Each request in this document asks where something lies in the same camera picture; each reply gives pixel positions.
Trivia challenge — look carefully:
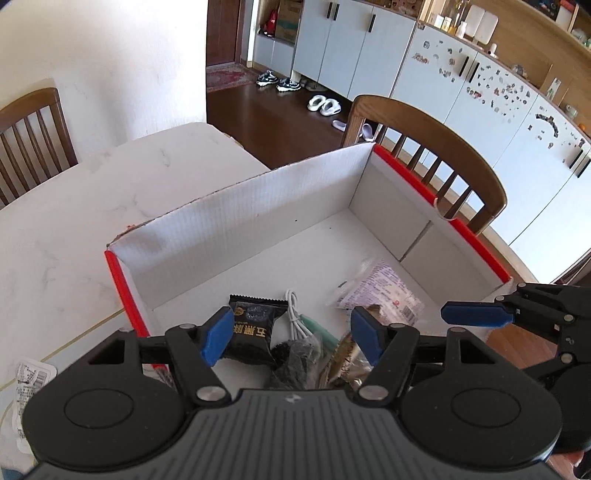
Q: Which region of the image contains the white cable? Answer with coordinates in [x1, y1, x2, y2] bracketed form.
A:
[283, 289, 319, 344]

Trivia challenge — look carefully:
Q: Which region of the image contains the golden brown snack packet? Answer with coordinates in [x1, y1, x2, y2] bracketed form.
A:
[318, 305, 398, 388]

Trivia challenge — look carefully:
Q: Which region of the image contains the red cardboard box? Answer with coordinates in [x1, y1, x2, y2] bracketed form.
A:
[104, 142, 513, 385]

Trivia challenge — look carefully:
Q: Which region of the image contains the brown door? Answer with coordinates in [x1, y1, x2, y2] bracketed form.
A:
[205, 0, 245, 68]

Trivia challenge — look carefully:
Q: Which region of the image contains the white rounded panel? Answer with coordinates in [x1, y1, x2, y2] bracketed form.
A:
[463, 6, 485, 38]
[475, 10, 500, 44]

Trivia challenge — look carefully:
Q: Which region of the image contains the pink printed packet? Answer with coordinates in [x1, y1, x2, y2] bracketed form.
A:
[325, 257, 426, 330]

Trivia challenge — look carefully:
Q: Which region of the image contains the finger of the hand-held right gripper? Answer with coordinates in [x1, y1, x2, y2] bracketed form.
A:
[441, 282, 591, 344]
[526, 323, 591, 387]

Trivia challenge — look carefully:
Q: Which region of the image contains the wooden chair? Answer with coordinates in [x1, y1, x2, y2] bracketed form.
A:
[341, 95, 508, 236]
[0, 88, 79, 210]

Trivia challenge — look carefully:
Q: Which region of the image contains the patterned red rug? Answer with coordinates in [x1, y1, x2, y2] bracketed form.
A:
[205, 64, 262, 93]

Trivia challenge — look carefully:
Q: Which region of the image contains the brown cardboard box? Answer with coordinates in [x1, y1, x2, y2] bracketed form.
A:
[277, 0, 303, 44]

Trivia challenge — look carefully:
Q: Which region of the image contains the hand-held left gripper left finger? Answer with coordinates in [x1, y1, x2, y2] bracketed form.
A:
[85, 307, 234, 408]

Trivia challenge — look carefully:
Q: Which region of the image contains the silver snack packet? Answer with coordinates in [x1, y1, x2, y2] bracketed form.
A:
[14, 361, 58, 455]

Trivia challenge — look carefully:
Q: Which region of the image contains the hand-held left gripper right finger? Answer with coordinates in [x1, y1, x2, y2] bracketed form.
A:
[350, 307, 509, 407]

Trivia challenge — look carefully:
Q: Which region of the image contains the clear packet of black seeds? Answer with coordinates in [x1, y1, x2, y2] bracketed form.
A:
[268, 332, 331, 391]

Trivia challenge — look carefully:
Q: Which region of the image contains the marble desktop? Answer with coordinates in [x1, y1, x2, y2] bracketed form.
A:
[0, 121, 541, 480]

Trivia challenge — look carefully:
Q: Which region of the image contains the grey and wood cabinet wall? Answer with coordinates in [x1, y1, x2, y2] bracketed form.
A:
[252, 0, 591, 245]

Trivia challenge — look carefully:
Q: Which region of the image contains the black snack packet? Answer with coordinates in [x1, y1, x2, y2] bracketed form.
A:
[224, 293, 288, 367]

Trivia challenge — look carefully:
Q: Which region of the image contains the green packet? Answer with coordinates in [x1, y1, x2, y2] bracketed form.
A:
[299, 314, 340, 349]

